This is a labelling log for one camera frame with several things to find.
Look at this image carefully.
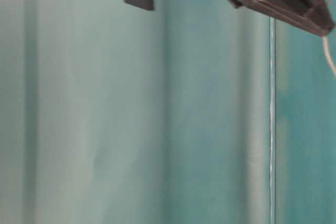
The thin vertical metal rod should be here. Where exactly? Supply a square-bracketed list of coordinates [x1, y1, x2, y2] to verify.
[269, 18, 276, 223]

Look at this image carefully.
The grey steel wire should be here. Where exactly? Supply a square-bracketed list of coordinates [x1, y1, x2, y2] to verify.
[321, 0, 336, 77]

